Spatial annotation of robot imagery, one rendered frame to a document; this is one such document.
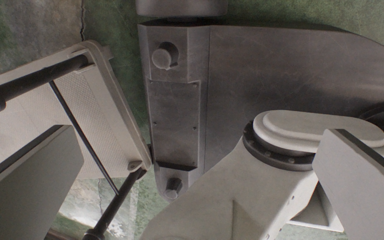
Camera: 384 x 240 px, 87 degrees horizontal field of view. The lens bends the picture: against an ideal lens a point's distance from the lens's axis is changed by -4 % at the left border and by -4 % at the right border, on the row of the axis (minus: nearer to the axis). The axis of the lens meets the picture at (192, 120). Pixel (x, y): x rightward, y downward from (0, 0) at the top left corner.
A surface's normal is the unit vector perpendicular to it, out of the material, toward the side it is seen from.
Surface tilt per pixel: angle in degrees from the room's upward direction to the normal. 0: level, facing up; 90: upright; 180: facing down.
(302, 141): 90
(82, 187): 0
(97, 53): 90
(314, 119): 90
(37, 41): 0
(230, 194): 90
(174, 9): 7
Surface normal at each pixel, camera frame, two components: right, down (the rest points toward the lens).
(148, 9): -0.61, 0.43
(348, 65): -0.22, 0.49
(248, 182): 0.00, -0.86
